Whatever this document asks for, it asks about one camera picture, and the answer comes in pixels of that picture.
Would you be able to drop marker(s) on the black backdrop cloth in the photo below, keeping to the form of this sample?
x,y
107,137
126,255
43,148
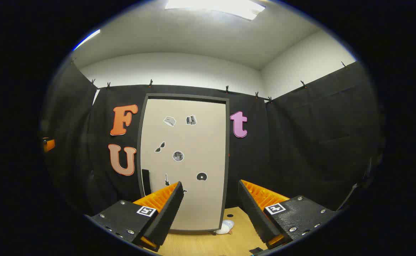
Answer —
x,y
300,142

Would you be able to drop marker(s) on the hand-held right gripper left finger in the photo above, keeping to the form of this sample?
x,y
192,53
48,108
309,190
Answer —
x,y
168,217

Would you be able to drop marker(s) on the grey cabinet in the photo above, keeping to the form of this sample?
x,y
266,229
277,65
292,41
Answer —
x,y
228,160

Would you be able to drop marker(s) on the beige cabinet door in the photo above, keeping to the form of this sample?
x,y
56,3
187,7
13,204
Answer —
x,y
200,206

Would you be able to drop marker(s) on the white round object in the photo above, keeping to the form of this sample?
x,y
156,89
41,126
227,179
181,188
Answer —
x,y
225,227

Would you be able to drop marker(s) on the large ceiling light panel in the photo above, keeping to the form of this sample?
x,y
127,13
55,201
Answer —
x,y
215,8

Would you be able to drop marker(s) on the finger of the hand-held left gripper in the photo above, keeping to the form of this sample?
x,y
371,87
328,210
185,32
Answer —
x,y
49,145

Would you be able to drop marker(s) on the row of black cloth clips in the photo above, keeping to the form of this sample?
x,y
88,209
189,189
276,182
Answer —
x,y
151,83

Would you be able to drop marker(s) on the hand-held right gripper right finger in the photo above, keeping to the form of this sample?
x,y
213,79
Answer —
x,y
254,217

